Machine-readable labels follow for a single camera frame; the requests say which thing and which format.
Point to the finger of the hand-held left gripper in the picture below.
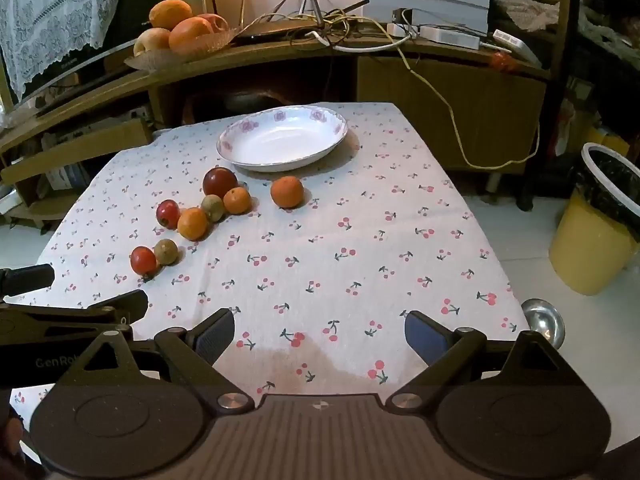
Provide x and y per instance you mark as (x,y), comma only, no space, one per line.
(75,317)
(25,280)

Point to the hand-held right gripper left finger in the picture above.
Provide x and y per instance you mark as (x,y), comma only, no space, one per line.
(216,332)

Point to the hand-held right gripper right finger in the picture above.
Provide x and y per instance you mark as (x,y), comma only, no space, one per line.
(425,335)

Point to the red tomato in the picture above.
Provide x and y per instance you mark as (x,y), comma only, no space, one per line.
(143,260)
(168,213)

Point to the brown kiwi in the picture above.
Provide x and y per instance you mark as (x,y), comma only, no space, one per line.
(212,208)
(166,251)

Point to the small orange tangerine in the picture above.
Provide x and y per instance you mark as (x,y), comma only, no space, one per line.
(238,201)
(192,223)

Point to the large orange tangerine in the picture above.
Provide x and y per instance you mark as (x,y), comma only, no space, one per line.
(287,191)

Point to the white floral plate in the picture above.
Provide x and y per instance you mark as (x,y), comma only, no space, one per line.
(282,140)

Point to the metal bowl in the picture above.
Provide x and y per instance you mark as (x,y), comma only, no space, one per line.
(542,320)

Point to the cherry print tablecloth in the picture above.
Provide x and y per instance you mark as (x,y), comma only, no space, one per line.
(350,220)

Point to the yellow trash bin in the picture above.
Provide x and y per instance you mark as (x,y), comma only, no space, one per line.
(585,245)

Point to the wooden cabinet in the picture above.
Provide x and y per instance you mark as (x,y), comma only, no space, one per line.
(450,110)

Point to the black trash bag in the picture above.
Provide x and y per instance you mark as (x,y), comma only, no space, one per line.
(607,185)

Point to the glass fruit tray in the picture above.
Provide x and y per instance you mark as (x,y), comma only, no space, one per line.
(165,59)

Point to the yellowish apple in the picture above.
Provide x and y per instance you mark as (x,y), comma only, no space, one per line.
(150,41)

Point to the white lace cloth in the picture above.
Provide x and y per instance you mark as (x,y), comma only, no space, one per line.
(50,10)

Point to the small red object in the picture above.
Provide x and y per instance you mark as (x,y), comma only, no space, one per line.
(501,60)

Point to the dark wooden shelf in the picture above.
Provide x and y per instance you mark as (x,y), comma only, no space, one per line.
(565,85)

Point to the big orange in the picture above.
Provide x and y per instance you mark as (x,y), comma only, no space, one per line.
(190,33)
(170,13)

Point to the white power strip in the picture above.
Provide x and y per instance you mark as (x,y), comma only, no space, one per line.
(517,47)
(452,36)

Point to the black router with antennas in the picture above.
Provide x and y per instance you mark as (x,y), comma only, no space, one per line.
(272,34)

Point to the red apple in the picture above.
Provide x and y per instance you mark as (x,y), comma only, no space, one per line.
(218,22)

